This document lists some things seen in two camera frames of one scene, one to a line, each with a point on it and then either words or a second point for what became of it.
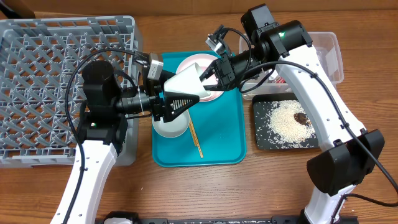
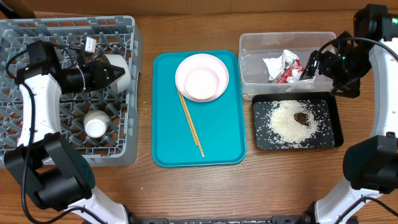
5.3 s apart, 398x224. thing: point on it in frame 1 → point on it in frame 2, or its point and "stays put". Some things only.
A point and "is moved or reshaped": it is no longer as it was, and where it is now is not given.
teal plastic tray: [217, 135] stays put
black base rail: [277, 219] stays put
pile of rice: [283, 129] stays put
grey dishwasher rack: [41, 63] stays put
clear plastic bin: [256, 79] stays put
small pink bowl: [214, 94] → [201, 83]
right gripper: [227, 72] → [321, 63]
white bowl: [173, 129] → [121, 85]
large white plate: [203, 62] stays put
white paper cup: [188, 82] is moved or reshaped
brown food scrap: [301, 117] stays put
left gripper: [161, 109] → [101, 79]
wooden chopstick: [193, 133] stays put
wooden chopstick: [195, 138] stays put
